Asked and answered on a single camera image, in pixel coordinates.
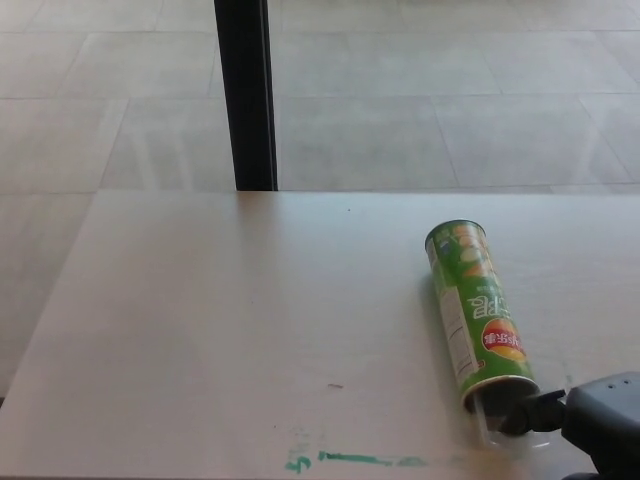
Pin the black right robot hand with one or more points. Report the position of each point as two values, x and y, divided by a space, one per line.
600 420

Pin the clear plastic chips tray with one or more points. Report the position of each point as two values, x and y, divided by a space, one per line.
487 425

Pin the green chips can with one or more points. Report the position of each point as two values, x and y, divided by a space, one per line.
472 300

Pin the black vertical post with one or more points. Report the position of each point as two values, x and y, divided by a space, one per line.
247 100

